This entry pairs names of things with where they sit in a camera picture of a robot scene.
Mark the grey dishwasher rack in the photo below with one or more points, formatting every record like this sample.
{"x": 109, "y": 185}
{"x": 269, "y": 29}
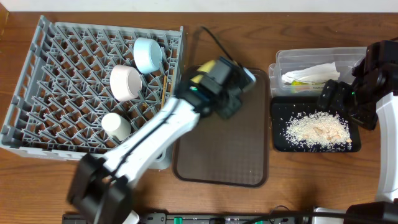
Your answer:
{"x": 63, "y": 90}

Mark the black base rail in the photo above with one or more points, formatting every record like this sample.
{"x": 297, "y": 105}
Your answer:
{"x": 162, "y": 218}

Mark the yellow plate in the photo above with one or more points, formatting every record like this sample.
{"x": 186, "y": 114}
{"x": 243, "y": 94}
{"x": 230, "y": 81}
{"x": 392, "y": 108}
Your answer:
{"x": 201, "y": 71}

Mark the green snack wrapper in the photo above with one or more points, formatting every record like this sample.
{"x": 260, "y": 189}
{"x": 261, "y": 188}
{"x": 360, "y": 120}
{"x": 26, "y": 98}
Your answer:
{"x": 302, "y": 86}

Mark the clear plastic bin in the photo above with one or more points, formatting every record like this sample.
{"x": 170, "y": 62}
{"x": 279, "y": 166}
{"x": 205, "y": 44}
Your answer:
{"x": 345, "y": 58}

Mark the brown plastic tray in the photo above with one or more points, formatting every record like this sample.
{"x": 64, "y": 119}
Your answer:
{"x": 230, "y": 151}

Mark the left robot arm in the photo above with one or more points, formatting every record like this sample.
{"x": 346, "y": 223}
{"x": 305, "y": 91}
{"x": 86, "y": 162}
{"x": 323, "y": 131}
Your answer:
{"x": 101, "y": 188}

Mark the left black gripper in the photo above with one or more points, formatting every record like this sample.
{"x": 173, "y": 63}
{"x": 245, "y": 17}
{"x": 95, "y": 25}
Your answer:
{"x": 232, "y": 105}

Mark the light blue bowl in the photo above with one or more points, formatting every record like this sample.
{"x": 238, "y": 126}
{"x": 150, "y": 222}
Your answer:
{"x": 147, "y": 55}

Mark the white cup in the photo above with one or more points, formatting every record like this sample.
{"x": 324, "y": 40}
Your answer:
{"x": 116, "y": 126}

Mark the spilled rice pile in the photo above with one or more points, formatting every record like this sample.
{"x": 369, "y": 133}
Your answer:
{"x": 317, "y": 129}

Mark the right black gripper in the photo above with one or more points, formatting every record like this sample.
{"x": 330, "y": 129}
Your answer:
{"x": 341, "y": 88}

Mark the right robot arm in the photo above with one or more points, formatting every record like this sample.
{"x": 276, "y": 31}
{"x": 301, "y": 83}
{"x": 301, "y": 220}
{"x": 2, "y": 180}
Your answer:
{"x": 370, "y": 100}

